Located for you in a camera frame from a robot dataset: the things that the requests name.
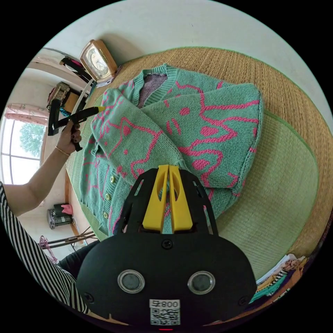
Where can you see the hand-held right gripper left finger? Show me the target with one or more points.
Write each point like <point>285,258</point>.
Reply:
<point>153,203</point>

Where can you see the person's left forearm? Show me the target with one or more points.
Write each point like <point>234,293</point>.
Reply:
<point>39,179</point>

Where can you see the wooden table clock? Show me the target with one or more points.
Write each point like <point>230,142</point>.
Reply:
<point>96,61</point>

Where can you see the pile of clothes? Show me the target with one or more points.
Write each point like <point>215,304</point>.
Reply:
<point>279,282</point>

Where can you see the window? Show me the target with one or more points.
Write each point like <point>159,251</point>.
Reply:
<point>22,151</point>

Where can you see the person's body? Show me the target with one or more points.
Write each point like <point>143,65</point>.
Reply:
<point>28,247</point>

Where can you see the cluttered wooden shelf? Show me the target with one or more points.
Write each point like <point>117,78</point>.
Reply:
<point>63,92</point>

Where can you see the pink curtain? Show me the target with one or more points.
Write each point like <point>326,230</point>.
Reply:
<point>24,110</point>

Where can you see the person's left hand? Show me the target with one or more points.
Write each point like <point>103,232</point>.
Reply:
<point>68,139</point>

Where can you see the bed with woven mat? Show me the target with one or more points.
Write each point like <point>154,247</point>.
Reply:
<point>275,187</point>

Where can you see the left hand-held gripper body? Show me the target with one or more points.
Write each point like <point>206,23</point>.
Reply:
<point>78,115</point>

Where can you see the blue cardigan with pink print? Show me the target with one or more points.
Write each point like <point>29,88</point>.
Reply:
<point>208,135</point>

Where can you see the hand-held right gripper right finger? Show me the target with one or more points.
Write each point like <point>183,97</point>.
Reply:
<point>182,208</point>

